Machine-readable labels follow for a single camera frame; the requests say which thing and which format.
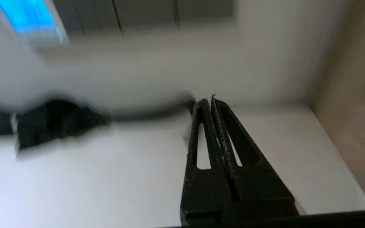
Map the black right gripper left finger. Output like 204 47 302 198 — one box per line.
180 99 238 219

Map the black folded umbrella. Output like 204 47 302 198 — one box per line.
0 93 199 152

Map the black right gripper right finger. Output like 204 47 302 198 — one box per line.
213 94 295 203

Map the white cabinet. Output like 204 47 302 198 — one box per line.
0 103 365 228

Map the grey triple wall switch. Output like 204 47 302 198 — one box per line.
53 0 122 34

